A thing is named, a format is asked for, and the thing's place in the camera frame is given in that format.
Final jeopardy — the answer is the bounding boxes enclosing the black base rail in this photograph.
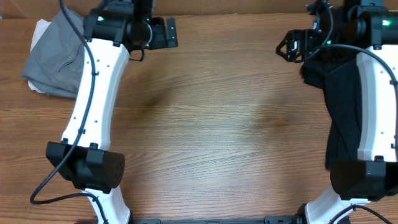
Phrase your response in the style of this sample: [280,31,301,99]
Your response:
[132,215,294,224]

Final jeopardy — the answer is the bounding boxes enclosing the folded beige shorts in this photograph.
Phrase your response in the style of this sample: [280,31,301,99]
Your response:
[27,19,51,93]

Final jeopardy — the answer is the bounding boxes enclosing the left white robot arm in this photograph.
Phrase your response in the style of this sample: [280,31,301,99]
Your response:
[46,9,178,223]

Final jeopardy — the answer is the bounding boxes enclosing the grey shorts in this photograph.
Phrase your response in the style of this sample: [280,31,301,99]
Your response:
[21,11,85,98]

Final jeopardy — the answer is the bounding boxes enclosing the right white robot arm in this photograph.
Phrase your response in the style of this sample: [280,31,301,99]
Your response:
[264,1,397,223]

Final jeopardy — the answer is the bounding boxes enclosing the black t-shirt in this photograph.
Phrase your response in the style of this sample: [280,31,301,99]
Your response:
[300,50,362,170]

